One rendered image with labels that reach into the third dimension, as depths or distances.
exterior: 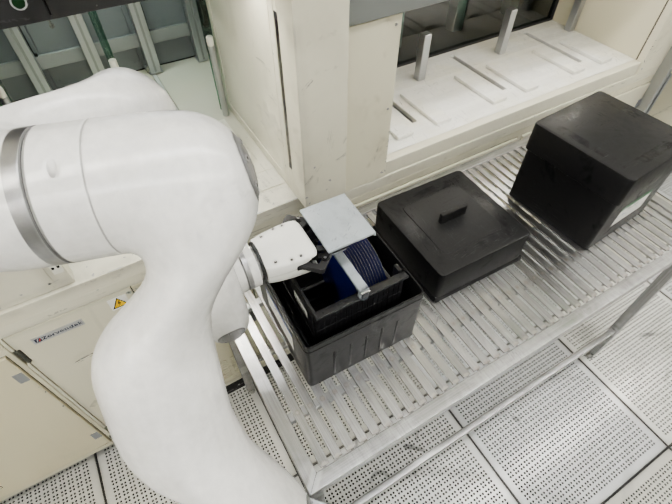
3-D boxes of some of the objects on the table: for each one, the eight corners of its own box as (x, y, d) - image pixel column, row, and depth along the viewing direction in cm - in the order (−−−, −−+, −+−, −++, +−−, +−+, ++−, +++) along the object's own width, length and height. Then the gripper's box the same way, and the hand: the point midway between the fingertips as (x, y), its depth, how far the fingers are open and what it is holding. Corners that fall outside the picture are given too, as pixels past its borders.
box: (585, 253, 119) (633, 182, 100) (505, 193, 134) (533, 122, 115) (646, 211, 129) (700, 139, 110) (564, 160, 145) (600, 89, 125)
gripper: (268, 286, 71) (363, 245, 77) (231, 218, 81) (318, 187, 86) (273, 311, 77) (361, 271, 82) (238, 245, 87) (319, 214, 92)
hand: (332, 231), depth 84 cm, fingers open, 6 cm apart
